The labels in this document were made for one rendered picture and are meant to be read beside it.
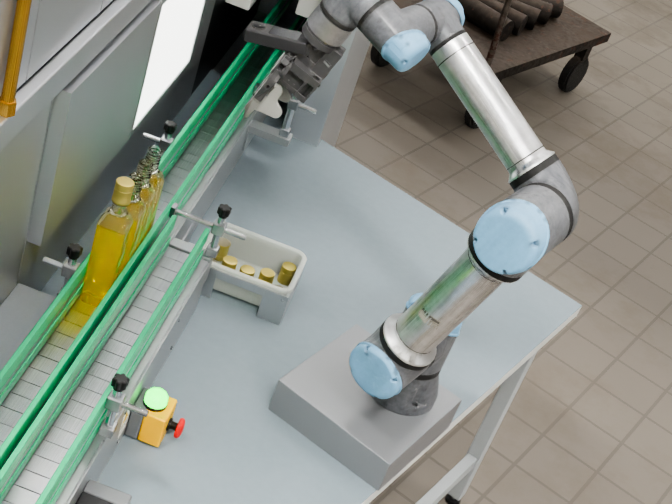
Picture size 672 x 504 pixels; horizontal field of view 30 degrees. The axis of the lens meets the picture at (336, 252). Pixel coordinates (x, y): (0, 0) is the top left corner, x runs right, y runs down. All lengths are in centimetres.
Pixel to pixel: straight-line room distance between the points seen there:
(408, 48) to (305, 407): 78
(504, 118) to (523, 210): 21
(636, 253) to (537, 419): 130
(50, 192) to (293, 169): 110
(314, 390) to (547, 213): 67
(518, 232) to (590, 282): 280
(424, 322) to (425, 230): 104
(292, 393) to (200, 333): 29
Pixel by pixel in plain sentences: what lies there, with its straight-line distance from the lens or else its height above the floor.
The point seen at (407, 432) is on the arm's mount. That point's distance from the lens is 252.
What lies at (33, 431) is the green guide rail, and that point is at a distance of 209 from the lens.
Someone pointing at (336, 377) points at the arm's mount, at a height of 83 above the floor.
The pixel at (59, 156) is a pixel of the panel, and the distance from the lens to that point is 232.
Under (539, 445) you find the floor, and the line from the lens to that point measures 399.
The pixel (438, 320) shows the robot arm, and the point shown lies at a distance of 224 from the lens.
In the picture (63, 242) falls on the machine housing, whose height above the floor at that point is 82.
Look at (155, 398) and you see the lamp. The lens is 236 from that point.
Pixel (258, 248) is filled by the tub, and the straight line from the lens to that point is 287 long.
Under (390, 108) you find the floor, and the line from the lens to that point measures 547.
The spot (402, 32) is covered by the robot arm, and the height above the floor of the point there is 161.
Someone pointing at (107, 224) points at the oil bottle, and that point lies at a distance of 236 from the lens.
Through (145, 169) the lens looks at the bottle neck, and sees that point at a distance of 243.
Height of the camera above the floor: 244
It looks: 33 degrees down
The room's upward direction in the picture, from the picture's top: 20 degrees clockwise
